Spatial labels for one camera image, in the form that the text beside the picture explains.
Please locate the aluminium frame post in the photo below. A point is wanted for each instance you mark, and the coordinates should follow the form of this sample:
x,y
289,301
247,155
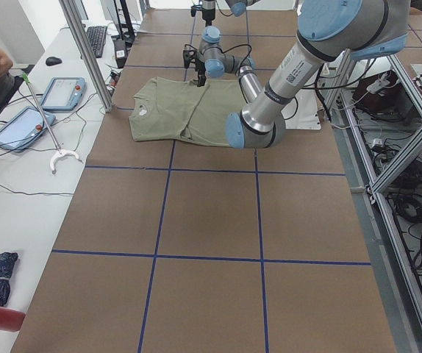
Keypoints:
x,y
79,34

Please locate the black box with label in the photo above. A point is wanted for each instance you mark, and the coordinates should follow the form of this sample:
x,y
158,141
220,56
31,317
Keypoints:
x,y
120,52

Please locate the black keyboard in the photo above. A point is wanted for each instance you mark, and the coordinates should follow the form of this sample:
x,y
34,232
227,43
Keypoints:
x,y
96,36

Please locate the near blue teach pendant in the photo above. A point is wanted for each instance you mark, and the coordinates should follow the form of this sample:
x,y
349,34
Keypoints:
x,y
22,130

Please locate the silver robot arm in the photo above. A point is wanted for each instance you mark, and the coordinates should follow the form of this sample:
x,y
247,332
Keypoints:
x,y
368,29
207,8

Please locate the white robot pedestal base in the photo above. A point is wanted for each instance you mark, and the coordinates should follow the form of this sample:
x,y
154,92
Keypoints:
x,y
302,112

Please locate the black computer mouse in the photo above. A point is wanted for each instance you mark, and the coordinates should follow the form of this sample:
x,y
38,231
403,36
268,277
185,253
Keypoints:
x,y
51,61

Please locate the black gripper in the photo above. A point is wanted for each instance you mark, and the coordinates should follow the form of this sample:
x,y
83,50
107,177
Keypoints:
x,y
208,11
199,67

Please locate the folded dark blue umbrella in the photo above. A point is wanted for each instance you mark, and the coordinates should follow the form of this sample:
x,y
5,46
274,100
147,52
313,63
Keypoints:
x,y
7,264

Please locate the far blue teach pendant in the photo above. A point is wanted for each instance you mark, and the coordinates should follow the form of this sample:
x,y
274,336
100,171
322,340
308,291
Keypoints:
x,y
63,94

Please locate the olive green long-sleeve shirt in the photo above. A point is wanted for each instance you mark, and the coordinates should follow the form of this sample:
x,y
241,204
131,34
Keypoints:
x,y
183,111

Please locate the reacher grabber stick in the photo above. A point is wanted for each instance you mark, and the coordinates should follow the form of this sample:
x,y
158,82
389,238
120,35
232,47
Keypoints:
x,y
60,152

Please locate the blue teach pendant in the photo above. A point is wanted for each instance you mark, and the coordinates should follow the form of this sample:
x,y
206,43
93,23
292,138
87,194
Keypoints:
x,y
22,130
63,94

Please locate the aluminium frame rail structure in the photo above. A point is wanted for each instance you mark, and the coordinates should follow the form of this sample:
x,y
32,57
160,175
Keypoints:
x,y
376,106

